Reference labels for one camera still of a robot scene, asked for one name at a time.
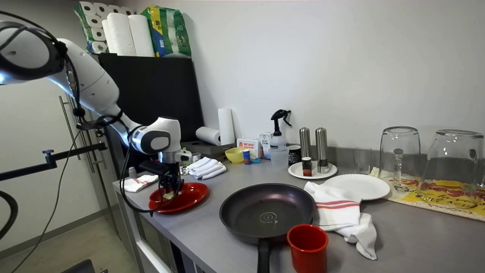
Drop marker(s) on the green yellow package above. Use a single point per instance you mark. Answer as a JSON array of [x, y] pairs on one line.
[[169, 32]]

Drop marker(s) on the red plate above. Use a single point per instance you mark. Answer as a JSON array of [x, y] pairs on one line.
[[183, 206]]

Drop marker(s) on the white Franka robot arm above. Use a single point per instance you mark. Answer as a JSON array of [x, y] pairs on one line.
[[92, 85]]

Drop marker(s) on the clear spray bottle black nozzle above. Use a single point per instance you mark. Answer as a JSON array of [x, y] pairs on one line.
[[278, 144]]

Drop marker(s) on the small white box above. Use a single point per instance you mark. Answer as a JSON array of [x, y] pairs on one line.
[[265, 146]]

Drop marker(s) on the white red-striped towel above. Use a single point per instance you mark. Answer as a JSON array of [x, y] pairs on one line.
[[339, 213]]

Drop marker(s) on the small white plate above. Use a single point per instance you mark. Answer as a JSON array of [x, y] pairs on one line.
[[293, 172]]

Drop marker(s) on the small white cloth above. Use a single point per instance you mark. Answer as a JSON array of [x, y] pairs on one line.
[[137, 182]]

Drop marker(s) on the metal rack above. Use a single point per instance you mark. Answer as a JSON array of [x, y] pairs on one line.
[[65, 108]]

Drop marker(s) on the small dark spice jar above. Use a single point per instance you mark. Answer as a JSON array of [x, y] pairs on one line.
[[307, 167]]

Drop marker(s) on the red cup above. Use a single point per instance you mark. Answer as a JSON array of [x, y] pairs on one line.
[[307, 250]]

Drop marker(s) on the white paper towel pack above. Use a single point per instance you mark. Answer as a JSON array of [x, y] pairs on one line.
[[131, 35]]

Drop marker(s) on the wide upturned glass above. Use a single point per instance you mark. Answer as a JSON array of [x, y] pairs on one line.
[[456, 156]]

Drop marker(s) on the small blue can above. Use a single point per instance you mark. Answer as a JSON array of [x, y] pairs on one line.
[[246, 156]]

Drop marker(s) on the narrow upturned glass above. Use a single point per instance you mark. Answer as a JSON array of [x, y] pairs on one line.
[[399, 152]]

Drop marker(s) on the yellow bowl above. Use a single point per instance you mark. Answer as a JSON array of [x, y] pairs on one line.
[[234, 155]]

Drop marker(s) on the yellow patterned mat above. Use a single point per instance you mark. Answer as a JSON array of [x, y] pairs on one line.
[[445, 199]]

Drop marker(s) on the folded white blue-striped towel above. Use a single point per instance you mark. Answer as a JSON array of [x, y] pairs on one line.
[[205, 167]]

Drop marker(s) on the black frying pan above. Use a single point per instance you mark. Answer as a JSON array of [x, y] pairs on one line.
[[268, 213]]

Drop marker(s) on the red bowl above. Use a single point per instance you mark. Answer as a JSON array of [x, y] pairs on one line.
[[189, 191]]

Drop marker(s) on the black camera boom pole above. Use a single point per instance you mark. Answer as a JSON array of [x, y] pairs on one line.
[[25, 170]]

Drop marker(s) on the steel table base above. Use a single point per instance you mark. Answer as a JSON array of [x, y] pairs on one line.
[[152, 252]]

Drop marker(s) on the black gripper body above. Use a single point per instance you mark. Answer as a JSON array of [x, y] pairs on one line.
[[169, 173]]

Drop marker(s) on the yellow green sponge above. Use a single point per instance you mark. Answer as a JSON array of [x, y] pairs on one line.
[[169, 194]]

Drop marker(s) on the steel grinder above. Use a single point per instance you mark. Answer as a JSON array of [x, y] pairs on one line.
[[322, 146], [306, 144]]

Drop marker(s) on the small round container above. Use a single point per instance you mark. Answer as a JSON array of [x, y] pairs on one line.
[[295, 155]]

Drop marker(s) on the large white plate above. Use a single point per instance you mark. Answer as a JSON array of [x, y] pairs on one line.
[[362, 185]]

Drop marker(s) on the white paper towel roll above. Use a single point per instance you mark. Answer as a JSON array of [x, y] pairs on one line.
[[207, 135], [227, 126]]

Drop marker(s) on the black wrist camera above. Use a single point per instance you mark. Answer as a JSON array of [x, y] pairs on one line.
[[151, 166]]

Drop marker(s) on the toilet paper pack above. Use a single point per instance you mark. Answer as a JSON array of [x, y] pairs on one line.
[[93, 20]]

